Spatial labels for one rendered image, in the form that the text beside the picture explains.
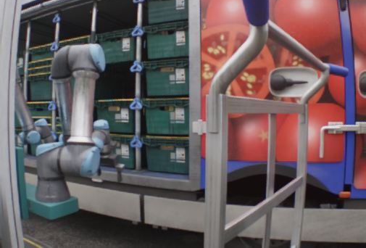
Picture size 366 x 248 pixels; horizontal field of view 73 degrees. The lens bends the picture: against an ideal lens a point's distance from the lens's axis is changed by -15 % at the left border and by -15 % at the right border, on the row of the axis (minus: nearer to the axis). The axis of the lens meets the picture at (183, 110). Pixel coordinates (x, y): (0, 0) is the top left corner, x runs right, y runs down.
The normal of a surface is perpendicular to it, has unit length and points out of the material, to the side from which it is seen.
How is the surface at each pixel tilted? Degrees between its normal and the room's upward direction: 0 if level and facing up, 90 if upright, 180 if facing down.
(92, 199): 90
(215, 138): 90
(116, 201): 90
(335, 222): 90
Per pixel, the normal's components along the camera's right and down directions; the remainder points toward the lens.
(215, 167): -0.62, -0.01
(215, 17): -0.37, -0.01
